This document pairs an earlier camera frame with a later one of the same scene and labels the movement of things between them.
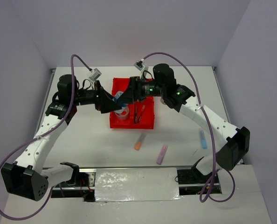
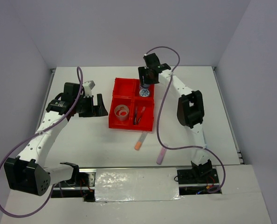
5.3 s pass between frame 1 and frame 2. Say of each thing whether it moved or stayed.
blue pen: stayed
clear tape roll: stayed
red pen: stayed
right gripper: moved
